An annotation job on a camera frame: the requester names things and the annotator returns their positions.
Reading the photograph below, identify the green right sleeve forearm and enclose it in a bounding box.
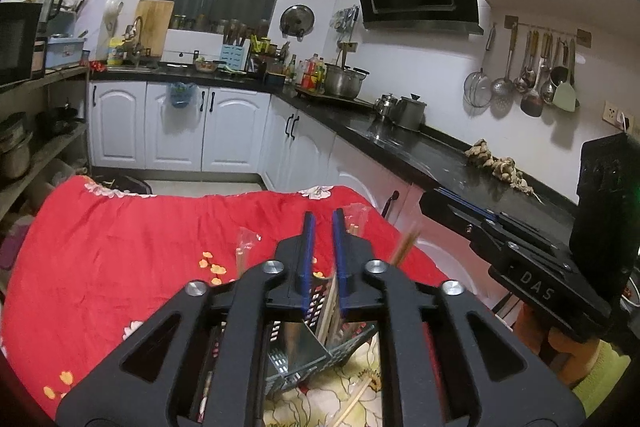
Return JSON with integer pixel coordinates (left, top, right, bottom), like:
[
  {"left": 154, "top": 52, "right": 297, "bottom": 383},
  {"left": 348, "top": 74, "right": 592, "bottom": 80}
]
[{"left": 573, "top": 341, "right": 631, "bottom": 417}]

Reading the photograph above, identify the right hand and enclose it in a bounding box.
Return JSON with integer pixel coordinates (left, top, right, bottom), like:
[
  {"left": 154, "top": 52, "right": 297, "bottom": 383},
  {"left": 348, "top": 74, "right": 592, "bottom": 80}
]
[{"left": 513, "top": 303, "right": 601, "bottom": 387}]

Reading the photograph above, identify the dark green utensil basket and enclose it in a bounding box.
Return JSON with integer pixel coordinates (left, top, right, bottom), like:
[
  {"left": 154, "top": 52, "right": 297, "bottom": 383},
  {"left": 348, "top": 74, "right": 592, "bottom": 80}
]
[{"left": 265, "top": 277, "right": 378, "bottom": 399}]

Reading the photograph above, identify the ginger roots pile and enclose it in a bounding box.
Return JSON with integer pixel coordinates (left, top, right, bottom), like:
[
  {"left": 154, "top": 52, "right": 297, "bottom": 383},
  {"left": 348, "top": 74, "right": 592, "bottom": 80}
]
[{"left": 464, "top": 139, "right": 536, "bottom": 196}]

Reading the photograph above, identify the steel canister pot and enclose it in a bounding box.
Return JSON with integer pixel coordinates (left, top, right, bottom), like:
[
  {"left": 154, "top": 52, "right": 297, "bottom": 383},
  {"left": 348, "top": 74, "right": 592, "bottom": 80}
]
[{"left": 392, "top": 93, "right": 427, "bottom": 131}]

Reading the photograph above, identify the red floral tablecloth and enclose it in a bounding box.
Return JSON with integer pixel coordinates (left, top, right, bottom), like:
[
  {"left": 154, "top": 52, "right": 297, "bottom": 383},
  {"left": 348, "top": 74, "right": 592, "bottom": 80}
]
[{"left": 0, "top": 174, "right": 452, "bottom": 427}]

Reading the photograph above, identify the steel kettle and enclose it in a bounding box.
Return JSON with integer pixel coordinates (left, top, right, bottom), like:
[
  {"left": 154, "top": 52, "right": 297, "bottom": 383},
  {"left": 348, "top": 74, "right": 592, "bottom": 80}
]
[{"left": 373, "top": 93, "right": 398, "bottom": 120}]

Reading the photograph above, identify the steel stock pot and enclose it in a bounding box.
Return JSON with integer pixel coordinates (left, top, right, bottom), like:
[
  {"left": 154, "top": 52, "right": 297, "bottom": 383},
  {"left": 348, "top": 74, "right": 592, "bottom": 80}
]
[{"left": 324, "top": 64, "right": 369, "bottom": 100}]

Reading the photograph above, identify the blue knife block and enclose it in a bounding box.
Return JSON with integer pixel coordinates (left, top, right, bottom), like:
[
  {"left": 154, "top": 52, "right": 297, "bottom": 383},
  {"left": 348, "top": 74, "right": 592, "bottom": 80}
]
[{"left": 219, "top": 43, "right": 248, "bottom": 70}]

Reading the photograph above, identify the white disinfection box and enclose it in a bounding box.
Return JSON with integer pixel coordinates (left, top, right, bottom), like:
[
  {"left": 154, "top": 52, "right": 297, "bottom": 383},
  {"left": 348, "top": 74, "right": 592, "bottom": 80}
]
[{"left": 160, "top": 29, "right": 234, "bottom": 65}]

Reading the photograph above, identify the hanging pot lid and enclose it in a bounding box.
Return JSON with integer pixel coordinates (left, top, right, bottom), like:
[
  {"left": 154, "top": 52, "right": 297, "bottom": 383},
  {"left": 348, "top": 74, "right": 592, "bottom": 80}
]
[{"left": 279, "top": 4, "right": 316, "bottom": 41}]

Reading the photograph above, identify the wooden cutting board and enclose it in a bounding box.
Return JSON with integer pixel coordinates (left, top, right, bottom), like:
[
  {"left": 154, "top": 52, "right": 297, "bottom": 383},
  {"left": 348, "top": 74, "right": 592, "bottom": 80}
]
[{"left": 134, "top": 0, "right": 175, "bottom": 58}]

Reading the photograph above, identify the black microwave oven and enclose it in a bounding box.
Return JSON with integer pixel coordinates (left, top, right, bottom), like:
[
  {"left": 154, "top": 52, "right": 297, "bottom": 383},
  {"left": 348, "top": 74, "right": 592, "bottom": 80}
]
[{"left": 0, "top": 2, "right": 41, "bottom": 86}]

